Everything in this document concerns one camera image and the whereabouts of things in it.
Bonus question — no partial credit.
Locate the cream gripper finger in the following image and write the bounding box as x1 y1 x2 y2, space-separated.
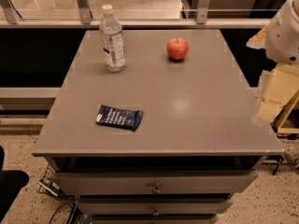
251 63 299 126
246 26 267 49

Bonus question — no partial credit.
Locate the clear plastic water bottle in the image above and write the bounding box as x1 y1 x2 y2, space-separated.
99 5 126 72

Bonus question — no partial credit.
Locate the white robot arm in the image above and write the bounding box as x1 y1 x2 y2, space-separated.
246 0 299 126

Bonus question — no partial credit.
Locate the red apple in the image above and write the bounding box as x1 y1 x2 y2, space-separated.
166 37 189 61

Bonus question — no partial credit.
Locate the grey drawer cabinet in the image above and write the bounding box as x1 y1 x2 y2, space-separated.
33 30 283 224

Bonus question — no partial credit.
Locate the middle grey drawer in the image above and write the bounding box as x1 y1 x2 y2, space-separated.
78 199 232 216

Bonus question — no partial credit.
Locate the grey drawer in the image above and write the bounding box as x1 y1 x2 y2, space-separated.
52 171 258 196
78 199 232 216

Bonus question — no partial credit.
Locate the blue snack wrapper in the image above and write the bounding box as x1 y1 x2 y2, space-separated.
95 105 143 132

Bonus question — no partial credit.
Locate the top grey drawer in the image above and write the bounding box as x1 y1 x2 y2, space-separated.
52 171 258 196

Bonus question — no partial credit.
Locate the metal railing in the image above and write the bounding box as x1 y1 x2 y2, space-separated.
0 0 299 29

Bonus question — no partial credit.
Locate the small device on floor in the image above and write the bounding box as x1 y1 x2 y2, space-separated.
39 178 61 197

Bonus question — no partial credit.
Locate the black chair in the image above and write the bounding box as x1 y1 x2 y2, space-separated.
0 146 29 221

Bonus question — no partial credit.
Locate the yellow wooden frame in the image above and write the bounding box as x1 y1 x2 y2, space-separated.
274 90 299 134

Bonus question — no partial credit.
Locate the black floor cable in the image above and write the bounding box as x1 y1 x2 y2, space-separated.
48 202 78 224

